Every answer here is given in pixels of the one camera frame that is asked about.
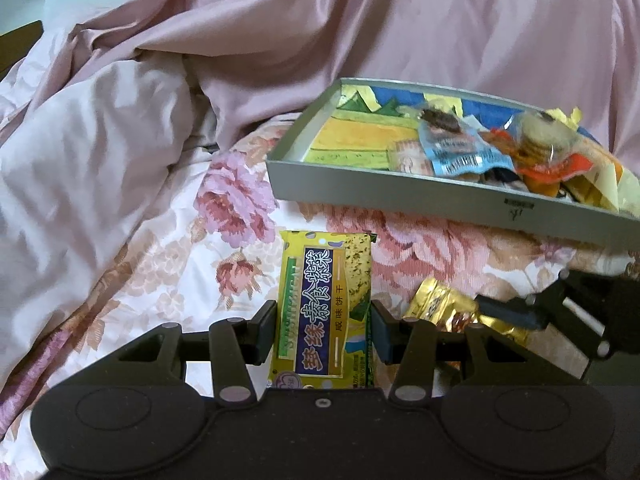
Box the floral bedsheet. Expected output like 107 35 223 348
0 110 640 480

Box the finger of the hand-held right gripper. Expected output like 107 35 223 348
475 280 576 330

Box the yellow green cracker packet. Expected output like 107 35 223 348
267 230 377 391

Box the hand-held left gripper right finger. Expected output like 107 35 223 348
371 305 586 407

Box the pink curtain sheet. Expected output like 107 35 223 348
50 0 640 161

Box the grey shallow box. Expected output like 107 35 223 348
265 77 640 252

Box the wooden headboard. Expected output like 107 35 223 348
0 20 43 66

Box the gold foil snack packet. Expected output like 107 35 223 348
402 277 531 346

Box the pale pink quilt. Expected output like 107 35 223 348
0 20 226 376

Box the yellow crumpled paper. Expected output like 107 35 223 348
547 105 583 128

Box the round biscuit clear packet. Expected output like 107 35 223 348
511 110 577 167

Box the orange red snack packet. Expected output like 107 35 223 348
517 152 593 188

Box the light blue snack pouch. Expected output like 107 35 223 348
417 105 516 177

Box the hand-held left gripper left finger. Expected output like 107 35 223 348
55 300 277 407

